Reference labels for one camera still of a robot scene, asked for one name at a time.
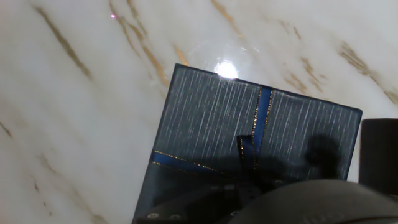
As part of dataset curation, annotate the marble pattern table mat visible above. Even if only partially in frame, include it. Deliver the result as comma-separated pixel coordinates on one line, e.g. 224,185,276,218
0,0,398,224

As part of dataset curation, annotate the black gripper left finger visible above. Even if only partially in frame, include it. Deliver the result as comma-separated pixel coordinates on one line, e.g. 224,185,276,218
136,183,244,224

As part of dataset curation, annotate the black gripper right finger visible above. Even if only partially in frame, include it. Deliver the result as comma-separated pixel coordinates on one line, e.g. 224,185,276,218
238,177,282,200

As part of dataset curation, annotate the dark blue ribboned box lid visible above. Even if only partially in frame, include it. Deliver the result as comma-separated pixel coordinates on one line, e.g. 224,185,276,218
132,63,364,224

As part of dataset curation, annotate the dark blue gift box base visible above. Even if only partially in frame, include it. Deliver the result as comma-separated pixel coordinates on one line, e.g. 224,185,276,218
358,117,398,197

